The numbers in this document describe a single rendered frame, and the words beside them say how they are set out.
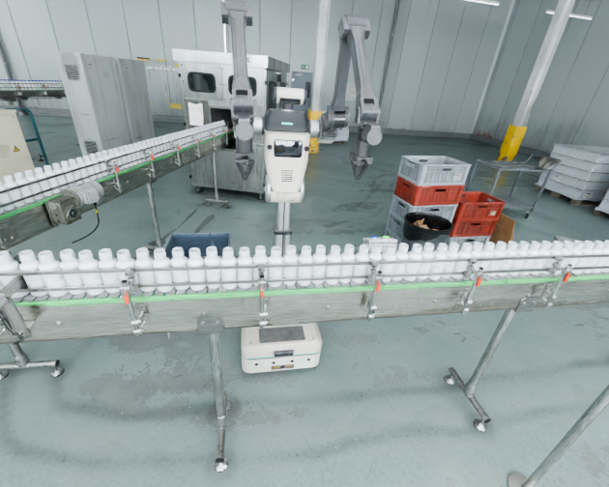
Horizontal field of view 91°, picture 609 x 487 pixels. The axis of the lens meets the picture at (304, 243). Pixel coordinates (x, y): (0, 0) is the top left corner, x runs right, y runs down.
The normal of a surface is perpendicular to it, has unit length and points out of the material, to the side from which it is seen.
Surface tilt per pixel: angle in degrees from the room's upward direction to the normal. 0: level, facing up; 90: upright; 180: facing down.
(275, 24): 90
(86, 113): 90
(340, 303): 90
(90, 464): 0
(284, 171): 90
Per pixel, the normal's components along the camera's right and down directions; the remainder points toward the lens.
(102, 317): 0.17, 0.48
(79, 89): -0.15, 0.46
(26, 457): 0.07, -0.88
